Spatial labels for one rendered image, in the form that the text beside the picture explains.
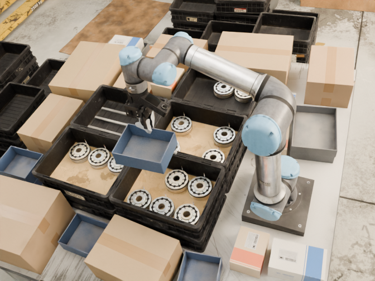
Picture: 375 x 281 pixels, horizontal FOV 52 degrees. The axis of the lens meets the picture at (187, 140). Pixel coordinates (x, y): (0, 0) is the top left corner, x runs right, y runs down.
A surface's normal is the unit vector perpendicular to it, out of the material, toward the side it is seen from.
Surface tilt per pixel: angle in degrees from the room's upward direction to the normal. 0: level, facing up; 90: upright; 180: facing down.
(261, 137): 83
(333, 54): 0
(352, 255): 0
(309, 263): 0
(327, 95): 90
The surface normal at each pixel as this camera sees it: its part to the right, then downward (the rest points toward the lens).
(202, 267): -0.12, -0.64
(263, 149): -0.51, 0.62
